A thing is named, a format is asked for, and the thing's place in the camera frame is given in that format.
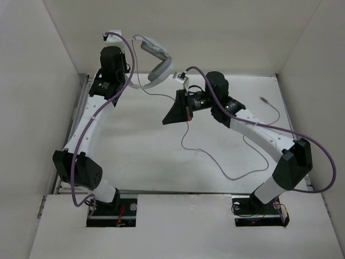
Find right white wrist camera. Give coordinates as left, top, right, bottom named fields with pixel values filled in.
left=172, top=71, right=189, bottom=91

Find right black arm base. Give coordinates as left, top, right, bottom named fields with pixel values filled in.
left=231, top=195, right=290, bottom=228

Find aluminium side rail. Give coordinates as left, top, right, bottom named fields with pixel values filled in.
left=52, top=73, right=94, bottom=194

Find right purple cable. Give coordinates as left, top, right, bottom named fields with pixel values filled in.
left=185, top=66, right=336, bottom=193

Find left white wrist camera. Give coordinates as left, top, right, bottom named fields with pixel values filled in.
left=102, top=30, right=123, bottom=48

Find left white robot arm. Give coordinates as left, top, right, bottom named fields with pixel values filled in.
left=52, top=46, right=129, bottom=214

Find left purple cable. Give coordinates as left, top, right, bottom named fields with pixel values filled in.
left=71, top=32, right=136, bottom=208

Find white grey headphones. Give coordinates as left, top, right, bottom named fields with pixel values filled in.
left=128, top=34, right=174, bottom=90

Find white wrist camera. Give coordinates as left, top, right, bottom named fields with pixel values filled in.
left=102, top=30, right=123, bottom=48
left=172, top=71, right=189, bottom=91

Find purple cable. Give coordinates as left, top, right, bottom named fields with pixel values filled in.
left=185, top=66, right=336, bottom=193
left=71, top=32, right=136, bottom=208

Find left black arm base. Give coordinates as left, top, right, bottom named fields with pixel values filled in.
left=86, top=193, right=138, bottom=228

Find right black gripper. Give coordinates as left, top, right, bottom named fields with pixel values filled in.
left=162, top=89, right=216, bottom=125

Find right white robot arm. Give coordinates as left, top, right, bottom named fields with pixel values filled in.
left=162, top=71, right=312, bottom=213

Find grey headphone cable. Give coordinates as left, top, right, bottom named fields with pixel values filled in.
left=132, top=37, right=281, bottom=180

